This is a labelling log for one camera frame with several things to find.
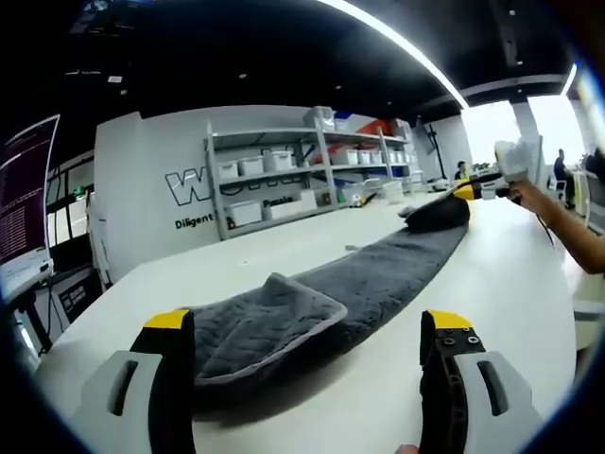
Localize long ceiling light strip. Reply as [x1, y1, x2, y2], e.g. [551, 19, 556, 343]
[315, 0, 467, 111]

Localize short ceiling light strip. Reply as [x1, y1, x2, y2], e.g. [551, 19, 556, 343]
[563, 62, 579, 99]

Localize black tripod stand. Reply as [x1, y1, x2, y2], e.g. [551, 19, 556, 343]
[423, 122, 448, 182]

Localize group of white storage bins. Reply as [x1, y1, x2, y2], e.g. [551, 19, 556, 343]
[216, 106, 417, 228]

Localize grey towel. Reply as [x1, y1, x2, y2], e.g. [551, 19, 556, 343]
[188, 196, 473, 417]

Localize person's right hand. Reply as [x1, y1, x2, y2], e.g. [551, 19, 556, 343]
[508, 181, 545, 216]

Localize white office chair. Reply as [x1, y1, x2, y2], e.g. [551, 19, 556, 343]
[582, 168, 605, 234]

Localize computer monitor with purple screen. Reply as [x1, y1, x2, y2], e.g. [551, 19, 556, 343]
[0, 113, 62, 300]

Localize yellow gripper on table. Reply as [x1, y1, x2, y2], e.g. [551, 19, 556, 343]
[349, 190, 380, 208]

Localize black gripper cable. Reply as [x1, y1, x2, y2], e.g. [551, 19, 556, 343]
[536, 213, 558, 248]

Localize black cabinet with label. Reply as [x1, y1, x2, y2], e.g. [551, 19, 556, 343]
[55, 277, 103, 328]

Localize white panel on desk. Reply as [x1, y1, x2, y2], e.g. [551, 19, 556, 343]
[529, 134, 545, 188]

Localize grey metal shelving unit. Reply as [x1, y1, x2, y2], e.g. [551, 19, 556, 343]
[203, 106, 420, 240]

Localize white standing board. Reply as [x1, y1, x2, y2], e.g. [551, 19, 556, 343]
[84, 188, 115, 286]

